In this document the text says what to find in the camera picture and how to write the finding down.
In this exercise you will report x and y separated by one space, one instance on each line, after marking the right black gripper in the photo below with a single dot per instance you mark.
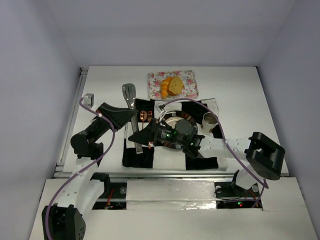
152 133

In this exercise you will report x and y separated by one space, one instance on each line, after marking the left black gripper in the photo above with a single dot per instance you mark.
107 116

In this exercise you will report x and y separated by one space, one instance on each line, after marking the sliced bread loaf piece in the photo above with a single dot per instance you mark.
175 86

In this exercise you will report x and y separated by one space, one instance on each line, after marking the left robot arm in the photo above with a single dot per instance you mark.
64 218

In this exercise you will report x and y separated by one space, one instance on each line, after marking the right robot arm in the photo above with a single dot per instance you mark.
260 157

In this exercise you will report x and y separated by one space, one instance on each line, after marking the black white checkered placemat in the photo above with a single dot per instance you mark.
168 157

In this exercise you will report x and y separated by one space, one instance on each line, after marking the copper fork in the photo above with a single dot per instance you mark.
149 115

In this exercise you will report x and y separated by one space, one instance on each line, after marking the copper spoon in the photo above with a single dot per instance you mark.
143 117

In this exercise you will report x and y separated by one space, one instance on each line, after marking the beige plate with dark rim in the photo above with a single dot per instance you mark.
172 120

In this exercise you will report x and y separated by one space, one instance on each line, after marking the orange striped croissant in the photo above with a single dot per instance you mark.
164 87

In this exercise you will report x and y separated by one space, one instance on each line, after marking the floral rectangular tray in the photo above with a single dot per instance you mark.
190 89

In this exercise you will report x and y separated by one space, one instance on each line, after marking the metal cup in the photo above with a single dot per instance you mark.
209 122

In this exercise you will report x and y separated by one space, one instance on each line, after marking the silver foil covered panel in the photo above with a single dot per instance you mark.
171 195

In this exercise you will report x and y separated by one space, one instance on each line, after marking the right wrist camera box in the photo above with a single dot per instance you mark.
161 109

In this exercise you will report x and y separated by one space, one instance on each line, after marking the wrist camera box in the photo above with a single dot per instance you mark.
88 100
161 109

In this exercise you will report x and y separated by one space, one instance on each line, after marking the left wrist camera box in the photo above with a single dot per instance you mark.
88 100

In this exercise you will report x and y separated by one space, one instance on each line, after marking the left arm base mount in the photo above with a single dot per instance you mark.
113 196

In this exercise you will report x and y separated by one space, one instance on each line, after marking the aluminium rail frame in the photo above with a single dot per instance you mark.
238 91

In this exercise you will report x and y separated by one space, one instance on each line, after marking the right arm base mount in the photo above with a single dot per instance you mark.
230 196

